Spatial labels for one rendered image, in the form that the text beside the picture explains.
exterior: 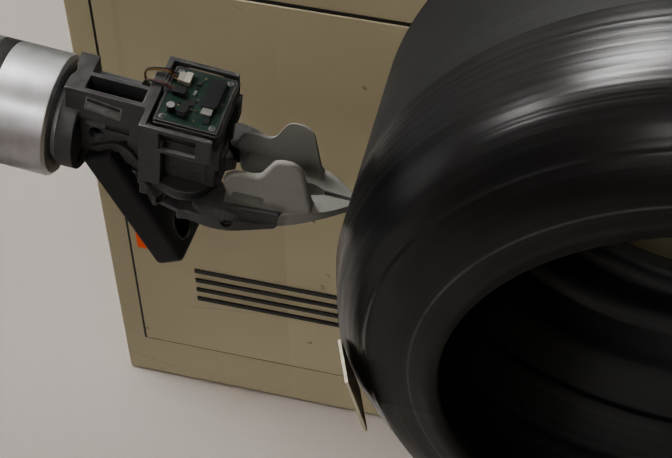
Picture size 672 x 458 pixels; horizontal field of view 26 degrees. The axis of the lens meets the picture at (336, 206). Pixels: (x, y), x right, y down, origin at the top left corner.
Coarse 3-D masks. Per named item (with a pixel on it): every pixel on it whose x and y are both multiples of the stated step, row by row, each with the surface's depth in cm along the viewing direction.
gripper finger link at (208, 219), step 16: (208, 192) 103; (224, 192) 103; (176, 208) 103; (192, 208) 103; (208, 208) 102; (224, 208) 103; (240, 208) 103; (256, 208) 103; (208, 224) 103; (224, 224) 103; (240, 224) 103; (256, 224) 103; (272, 224) 103
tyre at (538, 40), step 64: (448, 0) 98; (512, 0) 90; (576, 0) 86; (640, 0) 83; (448, 64) 91; (512, 64) 85; (576, 64) 82; (640, 64) 80; (384, 128) 96; (448, 128) 87; (512, 128) 84; (576, 128) 81; (640, 128) 80; (384, 192) 91; (448, 192) 87; (512, 192) 84; (576, 192) 82; (640, 192) 80; (384, 256) 93; (448, 256) 89; (512, 256) 87; (576, 256) 127; (640, 256) 128; (384, 320) 95; (448, 320) 93; (512, 320) 126; (576, 320) 129; (640, 320) 129; (384, 384) 101; (448, 384) 117; (512, 384) 123; (576, 384) 126; (640, 384) 128; (448, 448) 104; (512, 448) 119; (576, 448) 122; (640, 448) 123
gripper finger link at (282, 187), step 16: (224, 176) 103; (240, 176) 102; (256, 176) 102; (272, 176) 101; (288, 176) 101; (304, 176) 101; (240, 192) 103; (256, 192) 103; (272, 192) 103; (288, 192) 102; (304, 192) 102; (272, 208) 103; (288, 208) 103; (304, 208) 103; (320, 208) 104; (336, 208) 104; (288, 224) 104
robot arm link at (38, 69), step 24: (24, 48) 103; (48, 48) 104; (0, 72) 101; (24, 72) 101; (48, 72) 101; (72, 72) 104; (0, 96) 101; (24, 96) 101; (48, 96) 101; (0, 120) 101; (24, 120) 101; (48, 120) 101; (0, 144) 102; (24, 144) 101; (48, 144) 102; (24, 168) 104; (48, 168) 104
